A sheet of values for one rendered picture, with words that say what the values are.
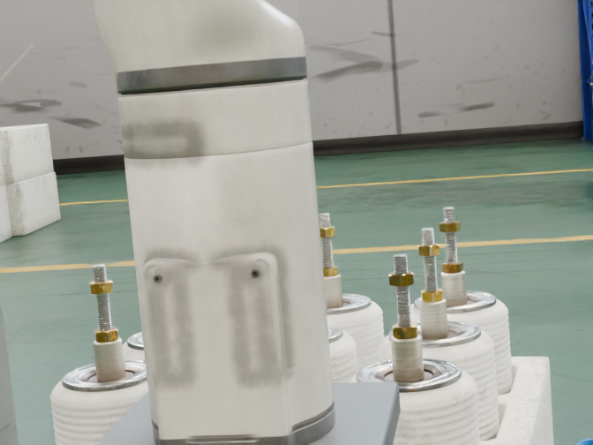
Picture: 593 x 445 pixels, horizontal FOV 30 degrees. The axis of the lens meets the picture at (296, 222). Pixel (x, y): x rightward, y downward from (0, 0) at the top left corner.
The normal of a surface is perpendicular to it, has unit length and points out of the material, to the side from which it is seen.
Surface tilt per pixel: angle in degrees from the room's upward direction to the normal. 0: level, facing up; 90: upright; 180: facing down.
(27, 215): 90
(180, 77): 89
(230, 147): 90
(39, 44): 90
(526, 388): 0
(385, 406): 0
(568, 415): 0
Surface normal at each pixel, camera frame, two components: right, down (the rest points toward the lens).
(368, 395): -0.08, -0.99
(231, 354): -0.16, 0.15
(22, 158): 0.99, -0.07
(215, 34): 0.11, 0.47
